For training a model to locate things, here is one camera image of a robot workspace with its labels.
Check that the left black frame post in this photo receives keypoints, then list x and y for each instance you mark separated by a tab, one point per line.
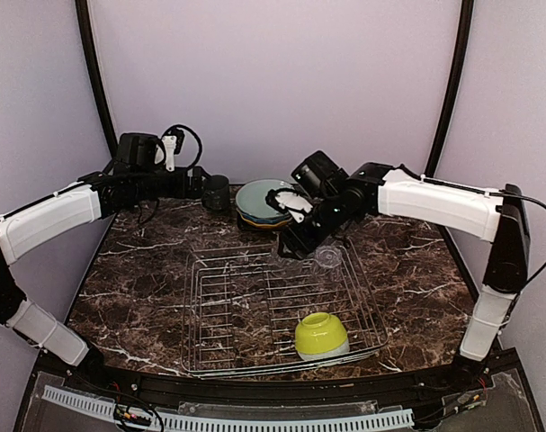
84	24

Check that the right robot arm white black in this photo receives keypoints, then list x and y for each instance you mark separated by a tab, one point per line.
327	198

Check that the blue dotted plate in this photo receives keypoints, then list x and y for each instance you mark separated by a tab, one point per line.
276	219

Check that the yellow dotted plate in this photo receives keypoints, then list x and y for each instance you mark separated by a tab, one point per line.
251	225

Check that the grey mug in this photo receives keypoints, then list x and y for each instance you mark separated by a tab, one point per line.
216	194

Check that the lime green bowl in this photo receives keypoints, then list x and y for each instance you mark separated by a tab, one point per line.
321	335

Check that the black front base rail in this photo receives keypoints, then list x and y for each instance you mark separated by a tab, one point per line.
509	400

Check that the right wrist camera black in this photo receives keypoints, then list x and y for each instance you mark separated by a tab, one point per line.
287	200

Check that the wire dish rack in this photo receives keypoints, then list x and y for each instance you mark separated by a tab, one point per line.
239	321

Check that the white slotted cable duct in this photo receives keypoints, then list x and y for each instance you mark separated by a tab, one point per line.
212	417

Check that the black frame post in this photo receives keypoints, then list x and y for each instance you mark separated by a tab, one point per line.
84	24
452	87

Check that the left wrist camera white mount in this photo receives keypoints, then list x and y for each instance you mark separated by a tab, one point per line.
172	141

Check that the light green flower plate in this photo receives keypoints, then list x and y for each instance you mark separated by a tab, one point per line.
250	198

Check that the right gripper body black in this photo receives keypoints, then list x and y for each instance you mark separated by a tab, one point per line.
295	235

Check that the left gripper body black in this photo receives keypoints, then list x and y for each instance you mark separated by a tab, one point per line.
196	181

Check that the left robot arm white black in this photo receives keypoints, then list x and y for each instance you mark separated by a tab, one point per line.
146	168

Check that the right black frame post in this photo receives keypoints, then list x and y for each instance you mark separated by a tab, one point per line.
452	87

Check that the clear glass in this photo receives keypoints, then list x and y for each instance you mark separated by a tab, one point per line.
326	258
284	268

